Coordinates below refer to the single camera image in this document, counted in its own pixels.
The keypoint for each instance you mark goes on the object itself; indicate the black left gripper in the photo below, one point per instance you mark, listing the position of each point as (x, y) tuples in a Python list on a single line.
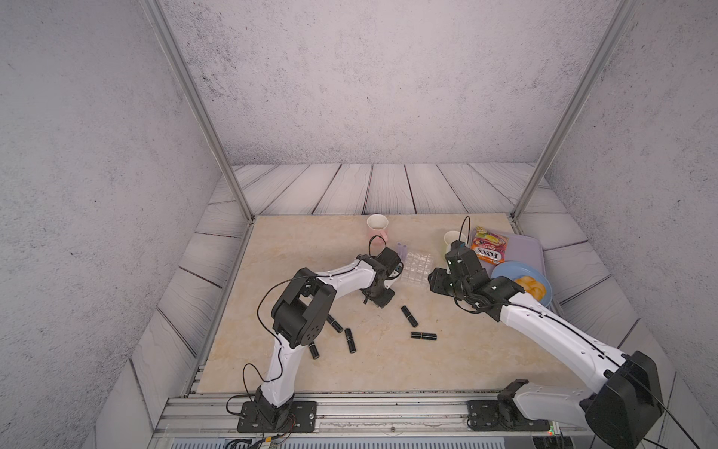
[(384, 301)]

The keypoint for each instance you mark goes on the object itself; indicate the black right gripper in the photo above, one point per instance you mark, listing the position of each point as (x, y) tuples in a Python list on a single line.
[(436, 282)]

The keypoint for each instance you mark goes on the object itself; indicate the lilac lip balm tube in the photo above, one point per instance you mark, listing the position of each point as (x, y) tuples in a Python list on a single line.
[(402, 251)]

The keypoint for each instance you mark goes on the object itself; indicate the black lipstick tube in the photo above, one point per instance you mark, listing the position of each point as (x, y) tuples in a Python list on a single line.
[(412, 320), (314, 351), (350, 340), (334, 324)]

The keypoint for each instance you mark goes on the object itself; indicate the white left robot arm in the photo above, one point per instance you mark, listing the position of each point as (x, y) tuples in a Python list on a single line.
[(301, 312)]

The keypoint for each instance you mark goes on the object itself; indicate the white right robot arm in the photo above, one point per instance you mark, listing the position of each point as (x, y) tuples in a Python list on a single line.
[(622, 398)]

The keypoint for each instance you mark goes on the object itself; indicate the clear acrylic lipstick organizer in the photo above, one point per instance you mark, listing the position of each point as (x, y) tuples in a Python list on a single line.
[(416, 268)]

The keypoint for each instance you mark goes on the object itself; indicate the pink ceramic mug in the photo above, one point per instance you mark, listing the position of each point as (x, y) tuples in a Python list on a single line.
[(377, 228)]

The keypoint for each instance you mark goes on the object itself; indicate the Fox's fruits candy bag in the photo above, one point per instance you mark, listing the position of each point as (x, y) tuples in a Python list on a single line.
[(490, 247)]

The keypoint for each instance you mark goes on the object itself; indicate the light green ceramic mug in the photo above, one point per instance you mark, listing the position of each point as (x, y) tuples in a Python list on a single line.
[(451, 237)]

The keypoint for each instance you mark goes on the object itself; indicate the light blue plate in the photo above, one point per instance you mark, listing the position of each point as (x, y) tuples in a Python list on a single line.
[(514, 270)]

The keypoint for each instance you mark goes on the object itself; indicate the lilac plastic tray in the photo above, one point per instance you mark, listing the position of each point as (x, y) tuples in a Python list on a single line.
[(523, 257)]

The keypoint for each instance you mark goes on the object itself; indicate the yellow braided bread bun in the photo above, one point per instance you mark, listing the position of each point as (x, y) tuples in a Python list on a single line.
[(533, 287)]

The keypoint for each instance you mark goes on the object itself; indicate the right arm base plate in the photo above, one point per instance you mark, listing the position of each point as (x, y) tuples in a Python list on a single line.
[(496, 415)]

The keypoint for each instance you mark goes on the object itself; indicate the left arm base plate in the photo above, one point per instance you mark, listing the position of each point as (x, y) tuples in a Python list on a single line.
[(294, 417)]

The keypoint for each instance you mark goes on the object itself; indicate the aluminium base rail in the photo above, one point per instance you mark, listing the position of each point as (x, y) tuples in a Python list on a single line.
[(395, 420)]

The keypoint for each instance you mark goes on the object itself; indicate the left aluminium frame post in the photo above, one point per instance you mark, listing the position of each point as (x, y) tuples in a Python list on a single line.
[(172, 51)]

